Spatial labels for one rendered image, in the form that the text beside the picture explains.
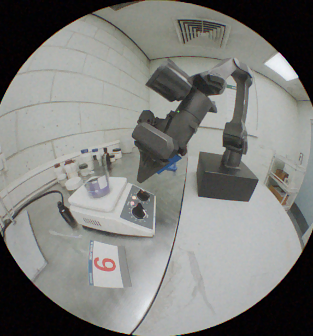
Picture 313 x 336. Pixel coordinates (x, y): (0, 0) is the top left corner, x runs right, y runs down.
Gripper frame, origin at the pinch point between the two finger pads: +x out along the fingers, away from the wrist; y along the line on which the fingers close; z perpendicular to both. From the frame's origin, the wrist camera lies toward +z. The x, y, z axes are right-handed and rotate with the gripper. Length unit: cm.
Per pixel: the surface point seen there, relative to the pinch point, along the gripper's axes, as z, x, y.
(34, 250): 6.6, 26.3, 30.3
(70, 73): 80, -18, 8
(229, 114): -16, -91, -135
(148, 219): -6.2, 9.6, 4.3
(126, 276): -10.3, 14.1, 15.5
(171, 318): -20.3, 10.6, 20.5
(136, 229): -5.7, 10.5, 7.8
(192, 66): 70, -129, -112
